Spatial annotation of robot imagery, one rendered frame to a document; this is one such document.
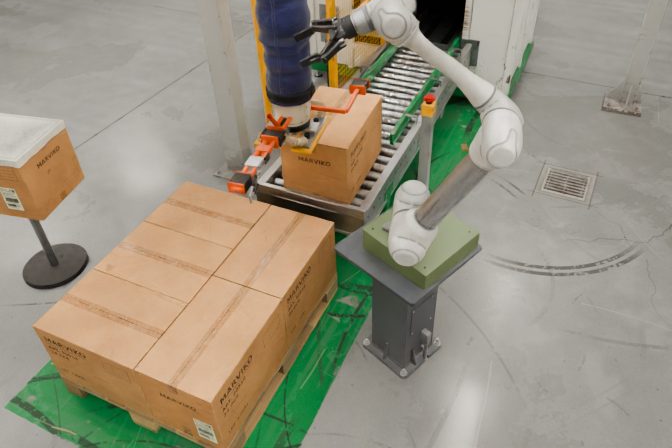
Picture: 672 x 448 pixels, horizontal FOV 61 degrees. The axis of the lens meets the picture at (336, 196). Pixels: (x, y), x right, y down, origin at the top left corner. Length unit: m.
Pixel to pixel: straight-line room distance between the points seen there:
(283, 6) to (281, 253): 1.25
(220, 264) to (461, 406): 1.41
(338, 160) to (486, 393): 1.42
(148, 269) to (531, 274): 2.25
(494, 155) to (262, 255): 1.48
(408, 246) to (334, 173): 0.97
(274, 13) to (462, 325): 1.98
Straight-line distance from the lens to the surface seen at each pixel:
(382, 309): 2.98
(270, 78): 2.69
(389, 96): 4.35
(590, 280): 3.85
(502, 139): 1.97
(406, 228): 2.30
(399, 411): 3.07
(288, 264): 2.96
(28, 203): 3.49
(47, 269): 4.14
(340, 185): 3.17
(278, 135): 2.61
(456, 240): 2.65
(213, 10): 3.90
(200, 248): 3.13
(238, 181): 2.35
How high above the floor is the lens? 2.64
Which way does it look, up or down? 39 degrees down
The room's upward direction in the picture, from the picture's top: 3 degrees counter-clockwise
